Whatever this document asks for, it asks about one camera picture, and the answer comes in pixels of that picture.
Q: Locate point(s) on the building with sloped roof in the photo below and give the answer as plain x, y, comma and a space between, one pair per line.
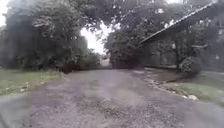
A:
173, 36

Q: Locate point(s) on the grass verge with stones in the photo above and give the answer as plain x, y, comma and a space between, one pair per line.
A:
203, 88

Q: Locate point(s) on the round green bush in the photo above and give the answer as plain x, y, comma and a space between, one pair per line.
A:
190, 65

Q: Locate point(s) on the large dense trees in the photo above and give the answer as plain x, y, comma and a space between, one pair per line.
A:
43, 36

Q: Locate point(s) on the grey gravel road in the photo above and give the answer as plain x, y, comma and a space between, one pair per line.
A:
110, 96

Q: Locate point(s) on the trees with dark foliage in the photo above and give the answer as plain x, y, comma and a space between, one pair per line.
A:
128, 43

